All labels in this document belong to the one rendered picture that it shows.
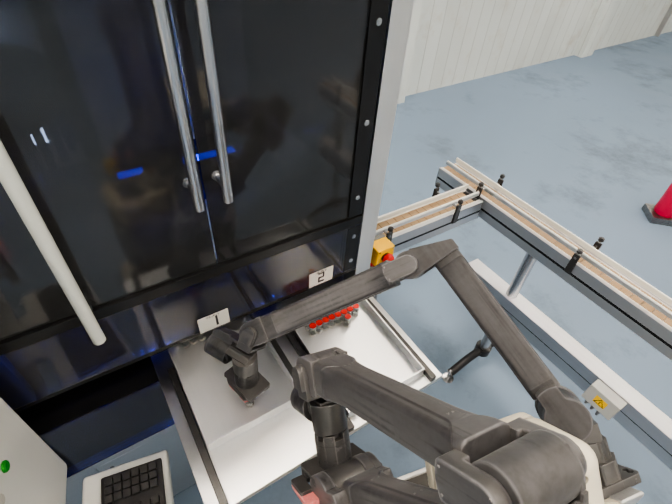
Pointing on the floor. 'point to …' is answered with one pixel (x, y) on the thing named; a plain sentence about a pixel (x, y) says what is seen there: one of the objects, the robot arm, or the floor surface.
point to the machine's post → (383, 125)
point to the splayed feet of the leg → (466, 361)
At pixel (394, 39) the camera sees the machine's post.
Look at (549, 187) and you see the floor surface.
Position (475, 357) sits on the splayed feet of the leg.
